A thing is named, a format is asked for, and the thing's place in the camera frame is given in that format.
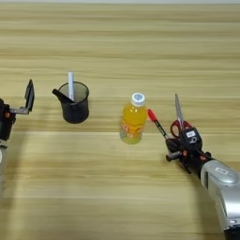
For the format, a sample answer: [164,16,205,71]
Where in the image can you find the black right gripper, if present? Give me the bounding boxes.
[165,137,214,176]

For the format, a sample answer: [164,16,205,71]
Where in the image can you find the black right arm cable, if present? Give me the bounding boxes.
[196,149,214,160]

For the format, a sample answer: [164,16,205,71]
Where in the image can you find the black marker red cap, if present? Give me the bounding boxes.
[147,108,172,140]

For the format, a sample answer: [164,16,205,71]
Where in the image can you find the orange juice bottle white cap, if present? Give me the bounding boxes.
[119,92,148,145]

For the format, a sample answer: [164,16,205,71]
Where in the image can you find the red handled scissors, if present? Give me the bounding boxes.
[170,93,194,139]

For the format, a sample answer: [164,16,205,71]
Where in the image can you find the black marker pen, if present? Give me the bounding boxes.
[52,88,77,104]

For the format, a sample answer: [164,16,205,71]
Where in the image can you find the black mesh pen cup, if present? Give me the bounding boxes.
[57,82,90,125]

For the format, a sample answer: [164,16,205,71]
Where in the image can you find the white pen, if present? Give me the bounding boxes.
[67,71,75,101]

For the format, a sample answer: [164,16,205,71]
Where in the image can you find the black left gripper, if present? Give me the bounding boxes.
[0,79,36,142]

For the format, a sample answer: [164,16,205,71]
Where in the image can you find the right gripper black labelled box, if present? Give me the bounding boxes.
[179,127,203,154]

